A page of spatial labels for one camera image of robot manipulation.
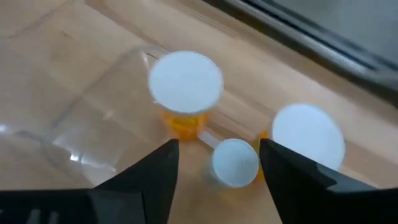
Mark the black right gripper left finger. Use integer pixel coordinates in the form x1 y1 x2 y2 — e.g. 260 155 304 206
0 138 180 224

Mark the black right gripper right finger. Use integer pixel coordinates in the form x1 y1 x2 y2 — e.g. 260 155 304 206
259 138 398 224

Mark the large orange bottle white cap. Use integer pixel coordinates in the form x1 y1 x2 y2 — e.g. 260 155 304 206
147 50 224 141
255 103 346 183

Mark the small clear bottle white cap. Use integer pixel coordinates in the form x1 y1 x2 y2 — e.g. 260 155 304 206
210 138 261 190

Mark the clear plastic bin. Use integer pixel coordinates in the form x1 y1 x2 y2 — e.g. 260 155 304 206
0 43 175 191

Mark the black aluminium table frame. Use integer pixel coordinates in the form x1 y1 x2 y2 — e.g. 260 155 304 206
201 0 398 108

